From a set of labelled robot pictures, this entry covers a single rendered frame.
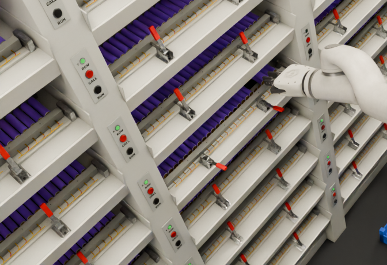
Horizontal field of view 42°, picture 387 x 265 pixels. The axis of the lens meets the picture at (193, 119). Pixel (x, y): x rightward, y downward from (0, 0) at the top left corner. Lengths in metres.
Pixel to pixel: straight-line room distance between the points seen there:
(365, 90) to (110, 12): 0.61
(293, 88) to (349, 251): 1.07
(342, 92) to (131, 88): 0.54
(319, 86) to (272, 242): 0.76
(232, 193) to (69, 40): 0.81
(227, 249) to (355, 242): 0.79
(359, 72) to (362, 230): 1.24
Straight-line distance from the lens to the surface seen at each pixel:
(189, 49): 1.26
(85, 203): 1.25
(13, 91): 1.02
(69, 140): 1.13
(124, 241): 1.39
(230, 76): 1.43
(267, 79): 1.55
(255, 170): 1.68
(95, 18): 1.10
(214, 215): 1.60
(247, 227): 1.78
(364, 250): 2.34
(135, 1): 1.12
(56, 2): 1.02
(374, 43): 2.11
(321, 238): 2.34
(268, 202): 1.83
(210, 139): 1.49
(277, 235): 1.98
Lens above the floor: 1.96
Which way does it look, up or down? 39 degrees down
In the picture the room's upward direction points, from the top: 21 degrees counter-clockwise
